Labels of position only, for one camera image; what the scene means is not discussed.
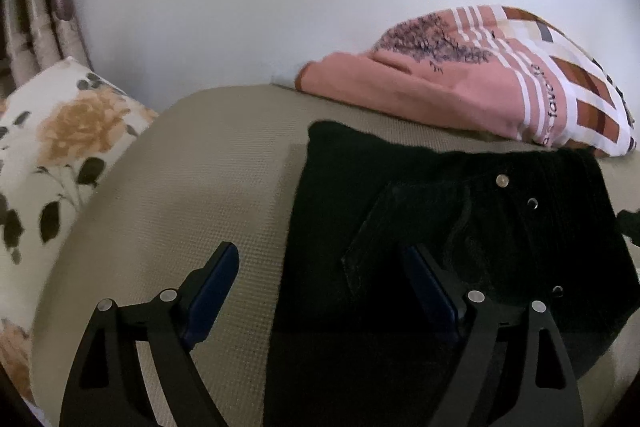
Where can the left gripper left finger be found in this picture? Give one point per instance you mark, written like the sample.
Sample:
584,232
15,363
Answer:
106,385

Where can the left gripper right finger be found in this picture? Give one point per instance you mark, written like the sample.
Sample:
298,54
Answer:
512,368

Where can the black pants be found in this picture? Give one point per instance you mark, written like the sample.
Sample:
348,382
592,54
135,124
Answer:
359,339

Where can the floral white pillow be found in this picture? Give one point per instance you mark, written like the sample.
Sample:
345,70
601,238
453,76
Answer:
61,133

